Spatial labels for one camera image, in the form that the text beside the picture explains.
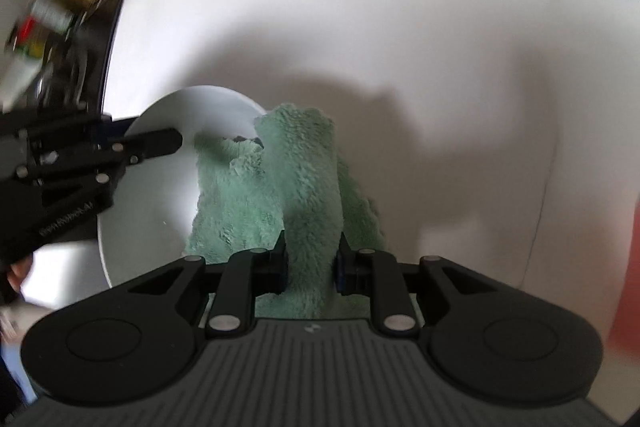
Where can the person's left hand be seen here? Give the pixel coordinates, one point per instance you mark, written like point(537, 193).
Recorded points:
point(21, 274)

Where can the green fluffy cloth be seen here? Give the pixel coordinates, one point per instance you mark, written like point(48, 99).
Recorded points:
point(310, 182)

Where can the red label bottle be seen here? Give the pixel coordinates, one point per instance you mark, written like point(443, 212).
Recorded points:
point(26, 32)

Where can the white plate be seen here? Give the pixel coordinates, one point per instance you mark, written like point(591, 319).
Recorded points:
point(150, 217)

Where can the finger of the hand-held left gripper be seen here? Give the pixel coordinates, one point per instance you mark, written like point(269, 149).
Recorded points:
point(70, 129)
point(155, 144)

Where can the white bottle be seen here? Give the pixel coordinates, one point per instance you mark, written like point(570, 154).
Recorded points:
point(20, 79)

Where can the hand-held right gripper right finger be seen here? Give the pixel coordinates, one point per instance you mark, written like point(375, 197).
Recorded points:
point(342, 269)

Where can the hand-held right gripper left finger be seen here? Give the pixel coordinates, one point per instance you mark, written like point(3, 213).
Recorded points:
point(279, 267)

